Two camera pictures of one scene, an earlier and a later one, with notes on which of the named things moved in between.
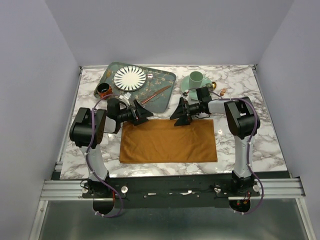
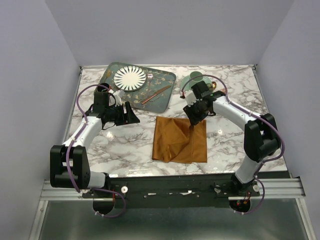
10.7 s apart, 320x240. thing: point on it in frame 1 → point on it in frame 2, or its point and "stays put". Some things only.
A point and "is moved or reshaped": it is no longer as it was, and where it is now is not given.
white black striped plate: x=129 y=78 stays put
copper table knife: x=156 y=94 stays put
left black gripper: x=139 y=112 → x=132 y=117
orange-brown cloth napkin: x=161 y=141 is moved or reshaped
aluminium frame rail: x=64 y=190 stays put
